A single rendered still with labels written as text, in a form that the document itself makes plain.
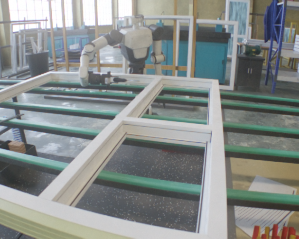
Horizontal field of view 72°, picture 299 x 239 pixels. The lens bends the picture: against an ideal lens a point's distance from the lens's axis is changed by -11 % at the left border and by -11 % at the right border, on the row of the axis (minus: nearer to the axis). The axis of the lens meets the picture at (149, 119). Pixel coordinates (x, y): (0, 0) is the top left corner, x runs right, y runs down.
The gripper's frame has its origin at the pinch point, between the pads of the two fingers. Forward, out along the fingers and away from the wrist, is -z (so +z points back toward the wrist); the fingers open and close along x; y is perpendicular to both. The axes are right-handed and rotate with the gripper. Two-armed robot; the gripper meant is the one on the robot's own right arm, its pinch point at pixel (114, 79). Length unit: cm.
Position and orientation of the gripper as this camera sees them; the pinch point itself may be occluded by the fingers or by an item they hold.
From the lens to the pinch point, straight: 175.8
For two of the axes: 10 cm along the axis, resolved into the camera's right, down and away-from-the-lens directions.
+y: -1.0, -1.8, 9.8
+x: 0.6, -9.8, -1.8
